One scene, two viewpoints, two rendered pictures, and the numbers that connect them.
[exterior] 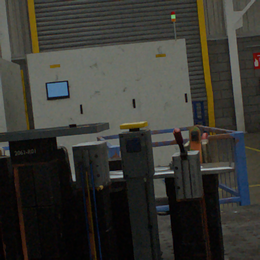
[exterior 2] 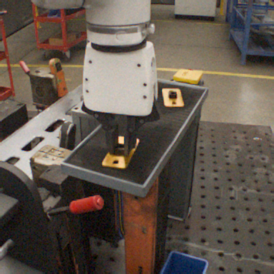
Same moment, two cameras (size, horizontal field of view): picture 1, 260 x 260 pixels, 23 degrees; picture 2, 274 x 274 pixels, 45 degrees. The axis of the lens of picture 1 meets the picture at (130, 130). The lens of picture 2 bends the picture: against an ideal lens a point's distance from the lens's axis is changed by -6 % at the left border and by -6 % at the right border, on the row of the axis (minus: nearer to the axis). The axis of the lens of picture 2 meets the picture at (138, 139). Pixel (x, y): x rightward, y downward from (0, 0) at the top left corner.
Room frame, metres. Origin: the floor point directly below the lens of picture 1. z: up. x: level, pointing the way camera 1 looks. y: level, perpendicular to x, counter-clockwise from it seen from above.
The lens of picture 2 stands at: (1.53, 0.79, 1.47)
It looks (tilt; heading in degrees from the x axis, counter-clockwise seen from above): 32 degrees down; 283
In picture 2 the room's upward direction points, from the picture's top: straight up
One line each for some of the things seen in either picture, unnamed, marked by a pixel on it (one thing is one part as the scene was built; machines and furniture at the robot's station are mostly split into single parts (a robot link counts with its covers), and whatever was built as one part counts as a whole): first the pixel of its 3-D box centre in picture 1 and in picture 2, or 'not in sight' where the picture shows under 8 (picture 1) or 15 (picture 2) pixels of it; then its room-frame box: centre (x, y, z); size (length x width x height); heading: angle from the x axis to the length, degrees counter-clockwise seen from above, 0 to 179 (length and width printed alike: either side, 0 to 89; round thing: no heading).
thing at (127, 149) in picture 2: not in sight; (136, 133); (1.63, 0.36, 1.20); 0.03 x 0.03 x 0.07; 88
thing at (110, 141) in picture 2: not in sight; (105, 129); (1.68, 0.35, 1.20); 0.03 x 0.03 x 0.07; 88
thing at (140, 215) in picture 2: (42, 225); (146, 214); (1.63, 0.24, 0.92); 0.10 x 0.08 x 0.45; 79
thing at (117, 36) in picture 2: not in sight; (120, 30); (1.65, 0.35, 1.35); 0.09 x 0.08 x 0.03; 178
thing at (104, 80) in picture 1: (110, 97); not in sight; (10.08, 0.24, 1.22); 2.40 x 0.54 x 2.45; 96
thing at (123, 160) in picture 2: not in sight; (121, 149); (1.65, 0.36, 1.17); 0.08 x 0.04 x 0.01; 88
